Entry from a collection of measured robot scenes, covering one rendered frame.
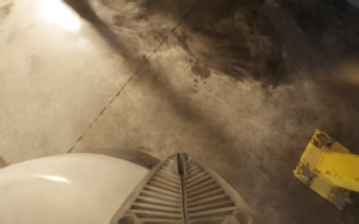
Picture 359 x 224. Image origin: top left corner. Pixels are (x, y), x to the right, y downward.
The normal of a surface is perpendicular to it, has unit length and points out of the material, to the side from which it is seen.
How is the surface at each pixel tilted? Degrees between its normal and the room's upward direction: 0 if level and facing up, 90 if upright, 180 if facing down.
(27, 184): 42
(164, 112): 0
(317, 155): 0
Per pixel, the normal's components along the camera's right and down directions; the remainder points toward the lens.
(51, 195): 0.06, -0.69
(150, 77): 0.03, -0.16
